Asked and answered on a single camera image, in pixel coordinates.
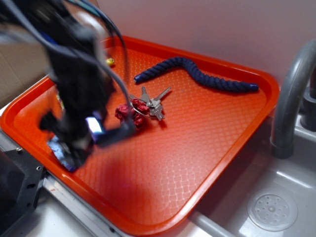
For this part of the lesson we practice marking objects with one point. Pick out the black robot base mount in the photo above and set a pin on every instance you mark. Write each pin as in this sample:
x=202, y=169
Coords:
x=20, y=181

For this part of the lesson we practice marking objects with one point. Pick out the orange plastic tray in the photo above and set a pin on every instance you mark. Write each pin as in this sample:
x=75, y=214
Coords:
x=149, y=183

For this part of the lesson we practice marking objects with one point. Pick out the brown cardboard panel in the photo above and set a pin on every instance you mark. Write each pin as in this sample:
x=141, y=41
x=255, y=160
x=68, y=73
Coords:
x=21, y=66

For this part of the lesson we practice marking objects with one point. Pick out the grey plastic sink basin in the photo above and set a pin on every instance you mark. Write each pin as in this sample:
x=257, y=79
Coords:
x=259, y=195

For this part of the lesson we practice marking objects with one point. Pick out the silver keys on ring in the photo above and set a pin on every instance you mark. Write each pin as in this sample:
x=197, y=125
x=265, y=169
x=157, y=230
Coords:
x=154, y=104

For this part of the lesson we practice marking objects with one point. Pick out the aluminium frame rail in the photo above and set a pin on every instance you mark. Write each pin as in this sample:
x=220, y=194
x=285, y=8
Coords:
x=59, y=212

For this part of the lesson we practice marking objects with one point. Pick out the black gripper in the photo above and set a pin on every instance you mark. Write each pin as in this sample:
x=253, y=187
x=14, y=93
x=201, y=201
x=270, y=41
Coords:
x=83, y=88

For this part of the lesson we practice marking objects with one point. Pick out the blue sponge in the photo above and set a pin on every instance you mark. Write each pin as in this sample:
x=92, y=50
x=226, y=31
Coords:
x=62, y=154

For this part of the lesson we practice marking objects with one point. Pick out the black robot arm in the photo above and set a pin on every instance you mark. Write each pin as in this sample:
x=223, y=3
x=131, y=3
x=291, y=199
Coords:
x=36, y=16

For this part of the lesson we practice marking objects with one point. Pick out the grey toy faucet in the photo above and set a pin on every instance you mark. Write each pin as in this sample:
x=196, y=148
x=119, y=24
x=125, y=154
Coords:
x=297, y=92

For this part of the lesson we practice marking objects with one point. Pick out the crumpled red cloth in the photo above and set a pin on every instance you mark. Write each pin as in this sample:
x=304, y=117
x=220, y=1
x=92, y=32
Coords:
x=138, y=116

